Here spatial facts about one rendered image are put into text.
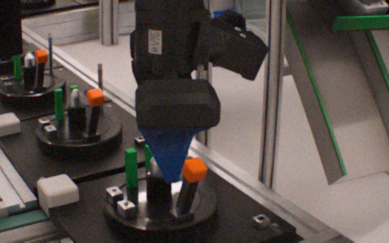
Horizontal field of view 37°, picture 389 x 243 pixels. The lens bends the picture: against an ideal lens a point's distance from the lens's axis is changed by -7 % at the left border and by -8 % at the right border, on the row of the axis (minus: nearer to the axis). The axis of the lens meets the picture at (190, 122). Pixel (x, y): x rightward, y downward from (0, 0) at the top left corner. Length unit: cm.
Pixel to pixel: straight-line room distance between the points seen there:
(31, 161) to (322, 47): 45
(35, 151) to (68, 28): 101
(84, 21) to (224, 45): 144
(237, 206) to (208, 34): 33
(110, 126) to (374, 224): 44
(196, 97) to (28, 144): 55
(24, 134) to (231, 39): 56
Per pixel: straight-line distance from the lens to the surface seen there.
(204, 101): 46
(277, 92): 85
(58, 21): 191
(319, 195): 105
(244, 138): 124
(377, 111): 90
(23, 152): 94
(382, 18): 79
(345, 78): 89
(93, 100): 86
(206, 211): 73
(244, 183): 87
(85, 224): 75
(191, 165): 66
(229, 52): 52
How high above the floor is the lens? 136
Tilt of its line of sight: 23 degrees down
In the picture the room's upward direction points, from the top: 1 degrees clockwise
